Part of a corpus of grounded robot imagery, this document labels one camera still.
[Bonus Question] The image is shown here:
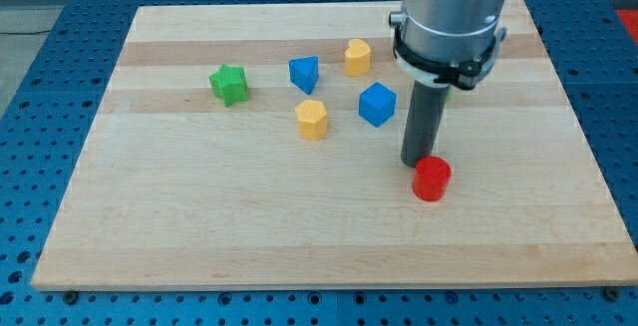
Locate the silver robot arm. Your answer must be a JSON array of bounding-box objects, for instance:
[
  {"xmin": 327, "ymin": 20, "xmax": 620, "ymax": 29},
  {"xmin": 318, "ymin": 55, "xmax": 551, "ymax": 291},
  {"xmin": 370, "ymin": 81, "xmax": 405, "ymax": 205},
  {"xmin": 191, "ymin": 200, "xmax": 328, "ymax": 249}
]
[{"xmin": 389, "ymin": 0, "xmax": 506, "ymax": 91}]

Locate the green star block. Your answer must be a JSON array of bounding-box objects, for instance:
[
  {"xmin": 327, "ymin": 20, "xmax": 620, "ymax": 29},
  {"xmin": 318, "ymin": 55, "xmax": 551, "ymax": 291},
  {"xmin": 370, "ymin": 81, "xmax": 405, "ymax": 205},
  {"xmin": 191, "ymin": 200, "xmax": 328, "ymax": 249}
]
[{"xmin": 208, "ymin": 64, "xmax": 248, "ymax": 107}]

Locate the yellow pentagon block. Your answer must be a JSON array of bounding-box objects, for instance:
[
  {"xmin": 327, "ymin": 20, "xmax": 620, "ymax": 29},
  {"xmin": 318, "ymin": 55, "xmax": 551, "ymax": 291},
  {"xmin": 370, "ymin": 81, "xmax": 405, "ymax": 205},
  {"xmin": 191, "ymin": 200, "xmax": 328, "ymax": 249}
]
[{"xmin": 295, "ymin": 100, "xmax": 328, "ymax": 141}]

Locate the blue cube block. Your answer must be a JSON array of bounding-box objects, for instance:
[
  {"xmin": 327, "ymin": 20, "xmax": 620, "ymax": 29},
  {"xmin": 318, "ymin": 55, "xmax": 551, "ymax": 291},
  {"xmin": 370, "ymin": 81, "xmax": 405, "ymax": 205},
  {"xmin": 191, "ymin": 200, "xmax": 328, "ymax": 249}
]
[{"xmin": 358, "ymin": 83, "xmax": 397, "ymax": 128}]

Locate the blue triangle block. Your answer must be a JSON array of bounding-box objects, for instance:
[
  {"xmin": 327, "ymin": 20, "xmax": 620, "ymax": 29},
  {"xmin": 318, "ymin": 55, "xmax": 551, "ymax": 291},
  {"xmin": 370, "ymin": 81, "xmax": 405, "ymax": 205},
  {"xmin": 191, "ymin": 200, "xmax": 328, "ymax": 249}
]
[{"xmin": 288, "ymin": 56, "xmax": 319, "ymax": 95}]

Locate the wooden board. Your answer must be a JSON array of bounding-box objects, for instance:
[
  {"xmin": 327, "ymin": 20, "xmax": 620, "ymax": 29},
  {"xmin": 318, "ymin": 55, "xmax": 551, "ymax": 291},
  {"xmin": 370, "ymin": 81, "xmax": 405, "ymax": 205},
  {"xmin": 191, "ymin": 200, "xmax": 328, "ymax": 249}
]
[{"xmin": 31, "ymin": 0, "xmax": 637, "ymax": 291}]

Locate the yellow heart block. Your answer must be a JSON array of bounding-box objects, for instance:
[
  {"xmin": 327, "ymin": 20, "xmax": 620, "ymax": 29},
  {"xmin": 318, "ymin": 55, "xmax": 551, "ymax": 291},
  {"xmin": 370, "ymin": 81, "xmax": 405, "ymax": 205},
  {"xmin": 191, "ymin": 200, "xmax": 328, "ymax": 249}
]
[{"xmin": 344, "ymin": 39, "xmax": 372, "ymax": 77}]

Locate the red cylinder block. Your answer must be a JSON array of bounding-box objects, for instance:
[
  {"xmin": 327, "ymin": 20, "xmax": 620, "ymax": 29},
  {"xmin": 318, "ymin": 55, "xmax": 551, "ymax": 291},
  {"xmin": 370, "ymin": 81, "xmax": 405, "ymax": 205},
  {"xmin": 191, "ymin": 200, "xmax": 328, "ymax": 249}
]
[{"xmin": 412, "ymin": 157, "xmax": 452, "ymax": 201}]

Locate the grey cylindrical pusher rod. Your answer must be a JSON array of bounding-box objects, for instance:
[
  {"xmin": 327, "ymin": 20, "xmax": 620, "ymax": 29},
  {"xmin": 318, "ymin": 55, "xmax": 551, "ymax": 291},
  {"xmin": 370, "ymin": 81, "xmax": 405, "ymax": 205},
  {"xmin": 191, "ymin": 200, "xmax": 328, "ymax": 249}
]
[{"xmin": 401, "ymin": 82, "xmax": 450, "ymax": 167}]

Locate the green block behind rod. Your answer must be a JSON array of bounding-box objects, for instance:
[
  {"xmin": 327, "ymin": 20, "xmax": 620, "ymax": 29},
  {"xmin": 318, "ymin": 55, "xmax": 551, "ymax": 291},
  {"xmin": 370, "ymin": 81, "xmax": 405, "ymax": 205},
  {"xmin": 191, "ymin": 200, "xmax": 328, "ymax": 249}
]
[{"xmin": 446, "ymin": 87, "xmax": 455, "ymax": 103}]

